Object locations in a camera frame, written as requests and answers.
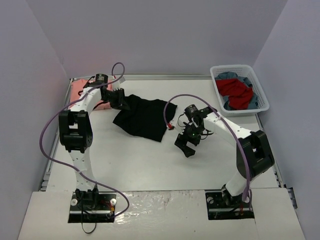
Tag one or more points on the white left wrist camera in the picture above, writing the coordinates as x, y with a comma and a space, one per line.
116, 85

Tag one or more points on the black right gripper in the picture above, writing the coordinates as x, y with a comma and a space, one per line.
185, 140

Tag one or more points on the red t-shirt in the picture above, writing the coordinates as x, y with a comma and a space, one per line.
236, 94

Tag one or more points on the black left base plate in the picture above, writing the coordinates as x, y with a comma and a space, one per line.
100, 210

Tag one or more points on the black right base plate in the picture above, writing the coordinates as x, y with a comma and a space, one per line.
222, 207

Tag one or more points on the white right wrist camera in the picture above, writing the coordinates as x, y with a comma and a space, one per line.
176, 125

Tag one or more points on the white plastic laundry basket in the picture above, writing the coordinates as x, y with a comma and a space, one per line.
245, 71

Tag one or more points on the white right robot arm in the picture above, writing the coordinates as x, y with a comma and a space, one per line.
253, 152

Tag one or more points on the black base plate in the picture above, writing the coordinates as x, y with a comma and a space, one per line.
100, 210
222, 207

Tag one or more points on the grey-blue t-shirt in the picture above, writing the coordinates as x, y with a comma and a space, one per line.
231, 75

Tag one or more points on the black t-shirt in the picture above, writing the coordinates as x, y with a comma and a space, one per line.
145, 118

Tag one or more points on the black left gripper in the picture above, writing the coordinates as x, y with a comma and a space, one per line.
119, 97

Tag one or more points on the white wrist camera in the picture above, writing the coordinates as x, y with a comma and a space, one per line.
176, 125
116, 85

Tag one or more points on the folded pink t-shirt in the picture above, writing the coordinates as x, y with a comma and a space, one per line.
77, 87

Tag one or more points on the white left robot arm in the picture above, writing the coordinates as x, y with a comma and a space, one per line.
76, 134

